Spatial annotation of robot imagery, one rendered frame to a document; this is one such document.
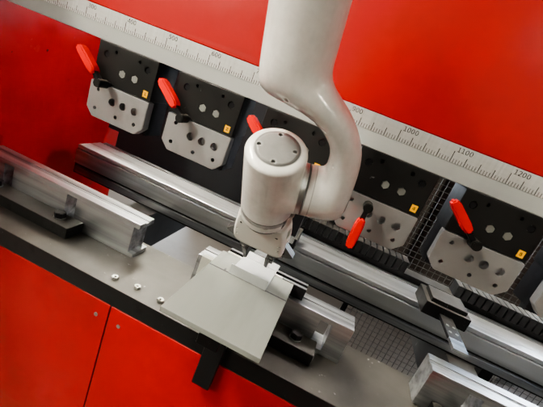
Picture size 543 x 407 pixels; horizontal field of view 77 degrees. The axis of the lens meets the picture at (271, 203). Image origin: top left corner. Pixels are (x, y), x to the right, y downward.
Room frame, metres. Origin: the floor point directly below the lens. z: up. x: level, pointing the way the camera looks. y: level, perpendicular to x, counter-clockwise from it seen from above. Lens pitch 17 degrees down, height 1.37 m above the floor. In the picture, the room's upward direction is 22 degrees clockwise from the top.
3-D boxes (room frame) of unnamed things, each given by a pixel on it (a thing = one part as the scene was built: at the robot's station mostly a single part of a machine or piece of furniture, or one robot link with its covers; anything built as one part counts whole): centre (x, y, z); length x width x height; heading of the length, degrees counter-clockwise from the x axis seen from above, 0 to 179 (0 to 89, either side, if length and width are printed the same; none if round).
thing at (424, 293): (0.81, -0.53, 1.01); 0.26 x 0.12 x 0.05; 171
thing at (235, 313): (0.58, 0.00, 1.00); 0.26 x 0.18 x 0.01; 171
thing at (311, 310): (0.72, -0.08, 0.92); 0.39 x 0.06 x 0.10; 81
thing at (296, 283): (0.72, -0.05, 0.98); 0.20 x 0.03 x 0.03; 81
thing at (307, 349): (0.66, -0.06, 0.89); 0.30 x 0.05 x 0.03; 81
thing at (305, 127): (0.73, 0.00, 1.26); 0.15 x 0.09 x 0.17; 81
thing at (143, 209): (1.17, 0.36, 0.81); 0.64 x 0.08 x 0.14; 171
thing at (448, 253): (0.66, -0.40, 1.26); 0.15 x 0.09 x 0.17; 81
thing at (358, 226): (0.64, -0.17, 1.20); 0.04 x 0.02 x 0.10; 171
